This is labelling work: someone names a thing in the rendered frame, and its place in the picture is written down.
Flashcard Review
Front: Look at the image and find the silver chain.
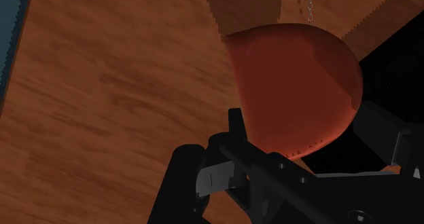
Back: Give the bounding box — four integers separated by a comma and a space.
306, 0, 315, 23

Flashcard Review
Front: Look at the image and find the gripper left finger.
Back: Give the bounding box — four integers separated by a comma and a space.
147, 108, 316, 224

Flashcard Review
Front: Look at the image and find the red translucent bowl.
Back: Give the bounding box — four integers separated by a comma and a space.
222, 22, 364, 161

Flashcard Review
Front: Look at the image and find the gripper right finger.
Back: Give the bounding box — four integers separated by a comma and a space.
352, 100, 424, 180

